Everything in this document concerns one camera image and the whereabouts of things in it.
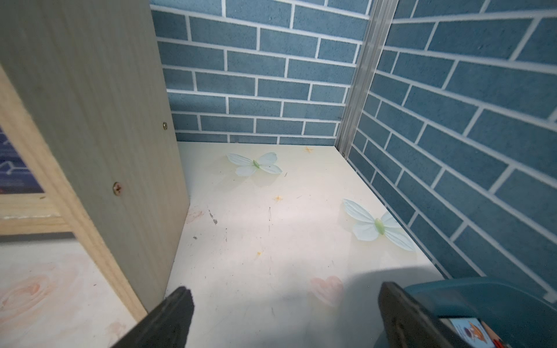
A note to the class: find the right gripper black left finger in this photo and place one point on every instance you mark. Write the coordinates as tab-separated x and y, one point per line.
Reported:
166	326

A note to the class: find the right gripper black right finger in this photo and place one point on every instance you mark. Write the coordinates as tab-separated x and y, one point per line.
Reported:
409	324

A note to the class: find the light wooden bookshelf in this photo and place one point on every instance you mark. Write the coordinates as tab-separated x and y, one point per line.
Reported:
83	101

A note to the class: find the teal plastic storage bin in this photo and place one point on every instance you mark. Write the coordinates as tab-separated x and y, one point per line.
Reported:
520	318

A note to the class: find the floral table mat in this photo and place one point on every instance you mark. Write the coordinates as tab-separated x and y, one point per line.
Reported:
267	251

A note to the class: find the dark blue book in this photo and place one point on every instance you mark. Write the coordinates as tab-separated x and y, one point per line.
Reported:
15	177

